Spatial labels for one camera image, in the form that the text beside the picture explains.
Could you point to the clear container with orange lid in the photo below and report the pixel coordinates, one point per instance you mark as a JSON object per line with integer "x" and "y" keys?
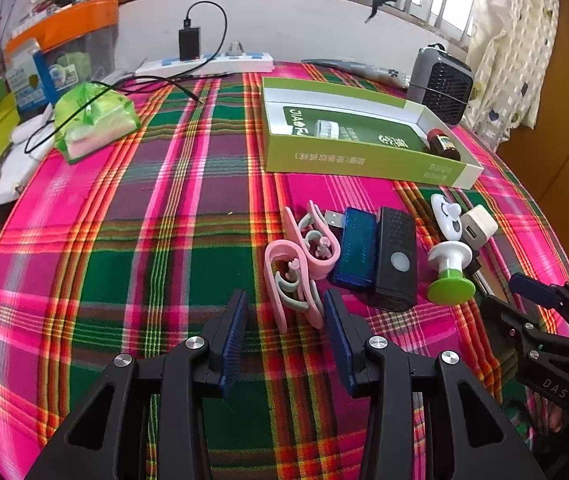
{"x": 79, "y": 15}

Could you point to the white usb charger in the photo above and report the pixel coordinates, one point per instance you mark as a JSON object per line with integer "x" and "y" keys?
{"x": 479, "y": 222}

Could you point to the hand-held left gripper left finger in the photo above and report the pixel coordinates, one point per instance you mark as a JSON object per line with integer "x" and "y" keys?
{"x": 232, "y": 340}

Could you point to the black rectangular device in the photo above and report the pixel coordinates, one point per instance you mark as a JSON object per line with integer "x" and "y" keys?
{"x": 397, "y": 240}

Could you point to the pink and green plaid tablecloth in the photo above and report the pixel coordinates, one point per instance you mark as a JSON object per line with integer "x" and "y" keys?
{"x": 164, "y": 210}

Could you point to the grey desktop heater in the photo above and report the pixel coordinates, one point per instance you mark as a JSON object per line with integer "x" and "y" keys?
{"x": 439, "y": 85}

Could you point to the black power adapter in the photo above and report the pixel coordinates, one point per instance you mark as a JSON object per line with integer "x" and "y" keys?
{"x": 189, "y": 44}

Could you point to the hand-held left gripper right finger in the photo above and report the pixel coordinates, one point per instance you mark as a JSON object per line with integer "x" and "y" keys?
{"x": 342, "y": 345}

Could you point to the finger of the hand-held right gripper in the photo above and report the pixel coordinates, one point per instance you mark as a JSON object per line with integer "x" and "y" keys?
{"x": 534, "y": 287}
{"x": 501, "y": 312}

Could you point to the white panda-shaped gadget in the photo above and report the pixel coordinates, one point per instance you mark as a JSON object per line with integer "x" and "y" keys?
{"x": 447, "y": 220}

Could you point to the brown glass bottle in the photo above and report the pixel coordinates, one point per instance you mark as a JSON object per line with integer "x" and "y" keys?
{"x": 443, "y": 144}

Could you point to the white and green spool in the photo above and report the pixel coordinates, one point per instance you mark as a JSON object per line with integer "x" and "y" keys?
{"x": 452, "y": 287}

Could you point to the cream dotted curtain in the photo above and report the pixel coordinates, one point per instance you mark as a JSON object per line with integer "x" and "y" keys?
{"x": 509, "y": 35}

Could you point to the white oval gadget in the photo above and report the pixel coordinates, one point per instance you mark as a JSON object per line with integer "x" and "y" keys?
{"x": 27, "y": 130}

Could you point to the green cardboard tray box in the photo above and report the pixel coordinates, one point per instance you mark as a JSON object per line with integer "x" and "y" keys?
{"x": 344, "y": 165}

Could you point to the green plastic bag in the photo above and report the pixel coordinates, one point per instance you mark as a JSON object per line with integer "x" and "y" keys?
{"x": 89, "y": 110}

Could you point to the blue and white box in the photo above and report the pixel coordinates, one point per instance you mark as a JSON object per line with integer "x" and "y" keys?
{"x": 24, "y": 80}

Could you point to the pink and grey clip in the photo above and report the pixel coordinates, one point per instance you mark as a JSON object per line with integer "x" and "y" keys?
{"x": 333, "y": 247}
{"x": 270, "y": 272}

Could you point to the blue translucent usb tester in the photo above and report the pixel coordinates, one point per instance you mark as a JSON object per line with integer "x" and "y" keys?
{"x": 357, "y": 250}

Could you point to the white plug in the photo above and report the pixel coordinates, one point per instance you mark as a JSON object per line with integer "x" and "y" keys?
{"x": 234, "y": 49}

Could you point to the white power strip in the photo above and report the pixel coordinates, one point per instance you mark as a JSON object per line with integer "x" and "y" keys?
{"x": 244, "y": 62}

